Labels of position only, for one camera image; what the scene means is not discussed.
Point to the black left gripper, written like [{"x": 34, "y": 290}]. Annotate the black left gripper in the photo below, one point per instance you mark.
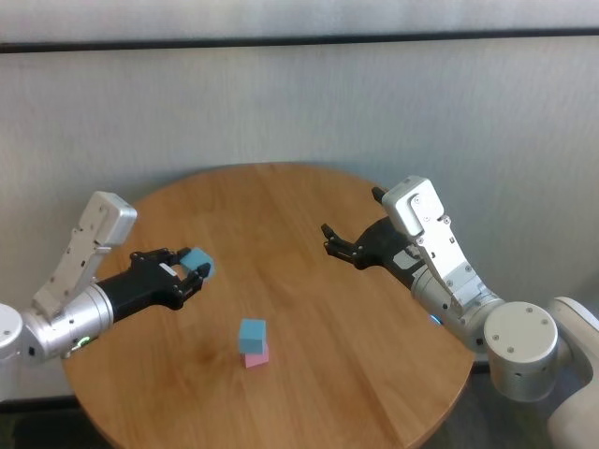
[{"x": 145, "y": 285}]

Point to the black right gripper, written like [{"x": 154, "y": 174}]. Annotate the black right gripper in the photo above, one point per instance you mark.
[{"x": 381, "y": 248}]

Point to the blue cube block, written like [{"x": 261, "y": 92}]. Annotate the blue cube block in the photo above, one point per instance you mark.
[
  {"x": 252, "y": 334},
  {"x": 199, "y": 257}
]

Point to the pink cube block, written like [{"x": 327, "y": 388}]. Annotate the pink cube block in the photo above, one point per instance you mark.
[{"x": 256, "y": 361}]

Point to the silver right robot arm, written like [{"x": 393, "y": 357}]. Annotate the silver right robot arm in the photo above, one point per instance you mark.
[{"x": 519, "y": 341}]

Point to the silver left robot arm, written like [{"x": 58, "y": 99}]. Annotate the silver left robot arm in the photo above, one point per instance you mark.
[{"x": 84, "y": 313}]

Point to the black horizontal wall strip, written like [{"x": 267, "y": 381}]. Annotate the black horizontal wall strip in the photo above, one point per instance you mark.
[{"x": 299, "y": 38}]

